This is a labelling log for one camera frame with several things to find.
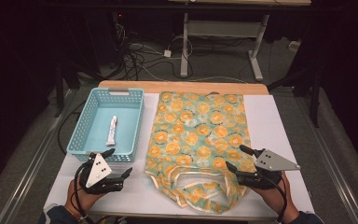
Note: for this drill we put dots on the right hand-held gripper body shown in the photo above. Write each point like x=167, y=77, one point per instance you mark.
x=272, y=163

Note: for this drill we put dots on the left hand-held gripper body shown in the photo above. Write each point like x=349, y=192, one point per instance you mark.
x=98, y=174

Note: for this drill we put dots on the white toothpaste tube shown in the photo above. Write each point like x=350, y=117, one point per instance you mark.
x=112, y=130

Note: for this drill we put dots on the light blue plastic basket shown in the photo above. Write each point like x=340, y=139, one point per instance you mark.
x=127, y=105

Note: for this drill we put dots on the person's left hand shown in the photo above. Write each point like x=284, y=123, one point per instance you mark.
x=85, y=200

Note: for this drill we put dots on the person's right hand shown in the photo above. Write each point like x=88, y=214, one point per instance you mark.
x=275, y=199

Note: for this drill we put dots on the white paper table cover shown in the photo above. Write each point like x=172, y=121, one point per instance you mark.
x=270, y=124

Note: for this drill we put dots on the black metal stand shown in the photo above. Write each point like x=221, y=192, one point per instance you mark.
x=59, y=90

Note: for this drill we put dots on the white box on floor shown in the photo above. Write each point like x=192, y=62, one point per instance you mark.
x=294, y=45

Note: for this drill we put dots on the small white power adapter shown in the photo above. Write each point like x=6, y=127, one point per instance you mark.
x=167, y=53

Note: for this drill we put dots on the grey metal floor rail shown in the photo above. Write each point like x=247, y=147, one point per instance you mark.
x=28, y=174
x=338, y=174

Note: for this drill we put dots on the white metal desk frame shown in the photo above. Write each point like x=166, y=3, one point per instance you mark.
x=185, y=46

